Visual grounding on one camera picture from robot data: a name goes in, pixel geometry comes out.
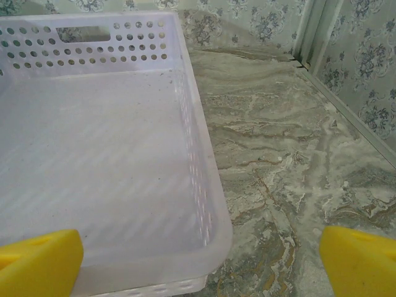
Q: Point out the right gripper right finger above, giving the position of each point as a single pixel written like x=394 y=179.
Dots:
x=362 y=266

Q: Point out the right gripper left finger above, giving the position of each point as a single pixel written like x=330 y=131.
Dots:
x=37 y=266

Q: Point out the lavender perforated plastic basket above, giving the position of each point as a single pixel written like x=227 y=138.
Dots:
x=92 y=139

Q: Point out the aluminium corner post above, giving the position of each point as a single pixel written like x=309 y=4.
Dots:
x=309 y=31

